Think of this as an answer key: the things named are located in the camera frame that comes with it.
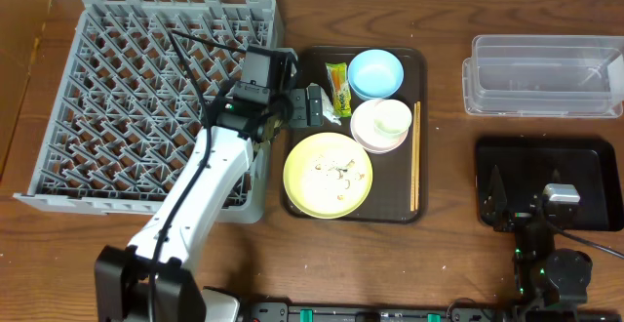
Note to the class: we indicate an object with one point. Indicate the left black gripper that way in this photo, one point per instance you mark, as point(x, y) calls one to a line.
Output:
point(299, 107)

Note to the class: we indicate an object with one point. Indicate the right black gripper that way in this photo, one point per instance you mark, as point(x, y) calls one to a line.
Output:
point(518, 216)

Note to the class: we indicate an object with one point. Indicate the green orange snack wrapper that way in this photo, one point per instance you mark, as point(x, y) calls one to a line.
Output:
point(341, 93)

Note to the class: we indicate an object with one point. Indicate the pale green cup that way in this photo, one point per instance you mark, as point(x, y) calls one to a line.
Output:
point(391, 117)

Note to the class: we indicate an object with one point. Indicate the white tissue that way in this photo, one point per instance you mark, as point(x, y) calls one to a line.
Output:
point(330, 113)

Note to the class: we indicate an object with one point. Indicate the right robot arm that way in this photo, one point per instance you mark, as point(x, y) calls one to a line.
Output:
point(552, 282)

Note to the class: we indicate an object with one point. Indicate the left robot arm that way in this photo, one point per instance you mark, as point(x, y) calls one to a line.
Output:
point(152, 279)

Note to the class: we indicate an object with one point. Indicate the grey plastic dishwasher rack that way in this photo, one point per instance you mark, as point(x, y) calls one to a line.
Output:
point(126, 114)

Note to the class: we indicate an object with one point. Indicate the black plastic tray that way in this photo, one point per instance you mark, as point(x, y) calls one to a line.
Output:
point(526, 166)

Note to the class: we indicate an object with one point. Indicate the pink bowl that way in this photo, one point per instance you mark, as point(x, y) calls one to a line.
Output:
point(364, 132)

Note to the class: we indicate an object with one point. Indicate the yellow plate with scraps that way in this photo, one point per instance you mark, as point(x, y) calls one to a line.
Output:
point(327, 176)

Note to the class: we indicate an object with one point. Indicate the light blue bowl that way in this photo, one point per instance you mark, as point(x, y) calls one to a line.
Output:
point(375, 74)

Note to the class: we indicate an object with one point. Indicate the dark brown serving tray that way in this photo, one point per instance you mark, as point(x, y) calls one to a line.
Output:
point(390, 194)

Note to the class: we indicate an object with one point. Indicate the wooden chopstick outer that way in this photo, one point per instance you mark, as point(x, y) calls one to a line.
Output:
point(416, 156)

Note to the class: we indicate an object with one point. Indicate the wooden chopstick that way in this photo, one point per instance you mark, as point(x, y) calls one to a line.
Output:
point(412, 188)
point(416, 156)

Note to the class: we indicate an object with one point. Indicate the wooden chopstick inner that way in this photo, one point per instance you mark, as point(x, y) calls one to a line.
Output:
point(412, 188)

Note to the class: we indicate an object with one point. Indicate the clear plastic container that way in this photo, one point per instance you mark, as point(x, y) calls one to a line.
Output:
point(564, 76)

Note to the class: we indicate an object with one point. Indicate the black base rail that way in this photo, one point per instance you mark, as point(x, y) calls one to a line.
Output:
point(285, 312)

